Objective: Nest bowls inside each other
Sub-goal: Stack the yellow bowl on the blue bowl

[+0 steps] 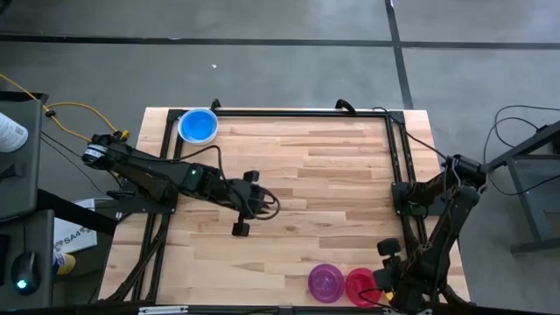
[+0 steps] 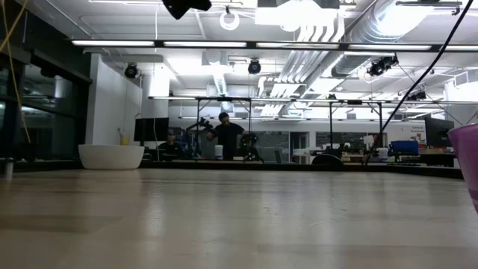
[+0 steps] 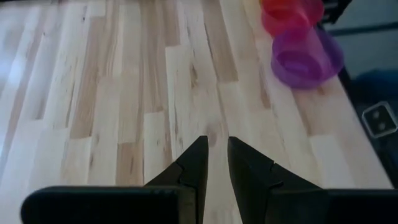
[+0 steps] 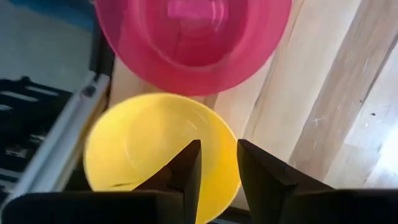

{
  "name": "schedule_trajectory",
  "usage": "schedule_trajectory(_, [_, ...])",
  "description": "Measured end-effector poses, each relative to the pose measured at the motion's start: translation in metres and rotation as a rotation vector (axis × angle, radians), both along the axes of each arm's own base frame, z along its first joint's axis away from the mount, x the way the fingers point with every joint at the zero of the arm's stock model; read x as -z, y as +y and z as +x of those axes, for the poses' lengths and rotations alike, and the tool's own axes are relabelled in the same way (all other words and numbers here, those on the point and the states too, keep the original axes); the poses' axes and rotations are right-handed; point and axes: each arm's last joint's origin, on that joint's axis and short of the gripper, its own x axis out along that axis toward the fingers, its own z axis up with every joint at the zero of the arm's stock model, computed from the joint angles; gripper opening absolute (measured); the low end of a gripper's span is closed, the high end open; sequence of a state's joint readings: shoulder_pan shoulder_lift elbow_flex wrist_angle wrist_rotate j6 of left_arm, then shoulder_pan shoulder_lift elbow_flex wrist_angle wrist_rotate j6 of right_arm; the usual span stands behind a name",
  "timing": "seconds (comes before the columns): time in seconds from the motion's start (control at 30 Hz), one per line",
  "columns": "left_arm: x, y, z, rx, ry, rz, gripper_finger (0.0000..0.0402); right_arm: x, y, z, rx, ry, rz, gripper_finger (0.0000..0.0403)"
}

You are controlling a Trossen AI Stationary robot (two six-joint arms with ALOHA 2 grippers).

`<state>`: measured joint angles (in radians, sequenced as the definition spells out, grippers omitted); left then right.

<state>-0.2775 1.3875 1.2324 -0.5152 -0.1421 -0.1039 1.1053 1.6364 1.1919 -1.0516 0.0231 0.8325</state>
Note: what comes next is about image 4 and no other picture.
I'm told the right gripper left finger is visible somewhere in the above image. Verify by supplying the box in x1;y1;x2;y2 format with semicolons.
0;139;203;224

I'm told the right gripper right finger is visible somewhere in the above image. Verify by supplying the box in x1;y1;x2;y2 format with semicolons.
236;139;398;224

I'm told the yellow plastic bowl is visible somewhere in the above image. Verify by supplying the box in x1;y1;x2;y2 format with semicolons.
82;92;243;224

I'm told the pink plastic bowl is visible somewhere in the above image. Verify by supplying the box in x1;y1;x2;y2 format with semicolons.
94;0;293;97

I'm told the black slotted panel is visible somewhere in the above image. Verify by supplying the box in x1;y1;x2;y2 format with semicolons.
0;76;74;200

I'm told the white metal bracket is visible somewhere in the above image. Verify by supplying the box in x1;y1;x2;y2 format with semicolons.
0;70;111;203

